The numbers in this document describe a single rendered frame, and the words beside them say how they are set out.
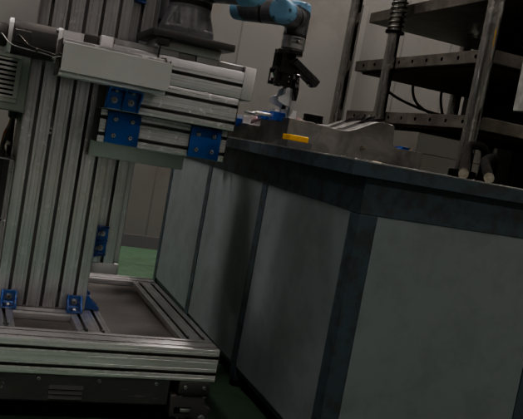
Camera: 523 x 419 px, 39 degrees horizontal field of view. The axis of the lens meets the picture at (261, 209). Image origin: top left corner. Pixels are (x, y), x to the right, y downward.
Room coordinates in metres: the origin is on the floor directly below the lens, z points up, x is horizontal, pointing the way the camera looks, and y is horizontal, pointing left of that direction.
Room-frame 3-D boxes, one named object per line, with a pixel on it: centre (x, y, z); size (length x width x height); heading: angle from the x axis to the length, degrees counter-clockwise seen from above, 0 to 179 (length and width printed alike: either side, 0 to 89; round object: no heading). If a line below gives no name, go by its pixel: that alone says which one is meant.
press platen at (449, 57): (3.45, -0.88, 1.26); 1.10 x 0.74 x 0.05; 21
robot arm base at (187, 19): (2.06, 0.29, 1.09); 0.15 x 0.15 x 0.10
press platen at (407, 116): (3.45, -0.88, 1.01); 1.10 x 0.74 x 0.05; 21
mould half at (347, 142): (2.56, -0.22, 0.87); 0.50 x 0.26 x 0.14; 111
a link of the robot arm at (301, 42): (2.43, -0.01, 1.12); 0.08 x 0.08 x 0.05
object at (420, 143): (3.36, -0.78, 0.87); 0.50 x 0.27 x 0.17; 111
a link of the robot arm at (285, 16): (2.34, 0.05, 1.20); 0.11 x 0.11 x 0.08; 68
